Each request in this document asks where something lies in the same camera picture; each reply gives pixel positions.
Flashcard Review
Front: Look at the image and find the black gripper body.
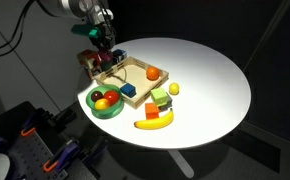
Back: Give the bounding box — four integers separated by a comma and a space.
88, 28, 117, 51

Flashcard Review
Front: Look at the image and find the pink block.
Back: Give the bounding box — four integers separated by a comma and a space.
99, 49, 114, 63

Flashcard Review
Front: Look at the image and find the blue block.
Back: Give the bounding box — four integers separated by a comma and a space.
120, 83, 137, 98

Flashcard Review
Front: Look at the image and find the lime green block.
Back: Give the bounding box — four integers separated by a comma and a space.
150, 87, 169, 107

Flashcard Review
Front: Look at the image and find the orange block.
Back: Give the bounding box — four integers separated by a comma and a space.
144, 102, 161, 120

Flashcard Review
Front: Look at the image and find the grey block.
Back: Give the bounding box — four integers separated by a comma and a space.
157, 94, 173, 112

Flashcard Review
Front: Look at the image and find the large picture cube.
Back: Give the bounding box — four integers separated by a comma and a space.
77, 49, 103, 80

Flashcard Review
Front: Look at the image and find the wooden tray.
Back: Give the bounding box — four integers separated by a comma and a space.
94, 55, 170, 110

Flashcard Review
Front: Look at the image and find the dark red toy plum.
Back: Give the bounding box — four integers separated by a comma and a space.
90, 90, 105, 103

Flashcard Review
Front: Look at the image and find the toy orange fruit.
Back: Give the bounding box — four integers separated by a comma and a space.
146, 66, 160, 81

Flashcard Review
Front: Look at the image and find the yellow toy peach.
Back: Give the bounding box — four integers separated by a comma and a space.
94, 98, 111, 111

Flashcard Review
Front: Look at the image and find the green plastic bowl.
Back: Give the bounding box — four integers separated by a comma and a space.
86, 83, 125, 120

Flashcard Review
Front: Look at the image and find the yellow toy lemon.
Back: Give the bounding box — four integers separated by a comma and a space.
168, 82, 180, 96

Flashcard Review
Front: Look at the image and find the black clamp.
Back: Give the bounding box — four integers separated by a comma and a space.
50, 109, 78, 128
80, 135, 110, 162

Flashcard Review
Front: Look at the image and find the yellow toy banana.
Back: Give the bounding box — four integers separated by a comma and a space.
133, 108, 175, 130

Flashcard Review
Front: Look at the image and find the black mounting plate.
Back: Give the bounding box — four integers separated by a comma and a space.
0, 101, 99, 180

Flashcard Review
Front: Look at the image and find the black perforated breadboard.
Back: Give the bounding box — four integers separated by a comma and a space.
4, 133, 69, 180

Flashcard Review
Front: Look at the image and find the white table leg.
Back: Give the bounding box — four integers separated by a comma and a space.
167, 149, 195, 179

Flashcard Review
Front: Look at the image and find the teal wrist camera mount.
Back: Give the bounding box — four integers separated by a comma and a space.
71, 23, 103, 38

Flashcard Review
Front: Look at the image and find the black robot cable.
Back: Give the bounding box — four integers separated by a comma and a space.
0, 0, 37, 58

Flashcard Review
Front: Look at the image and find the purple clamp with orange handle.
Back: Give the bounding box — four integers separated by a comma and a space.
43, 141, 81, 173
19, 113, 48, 138

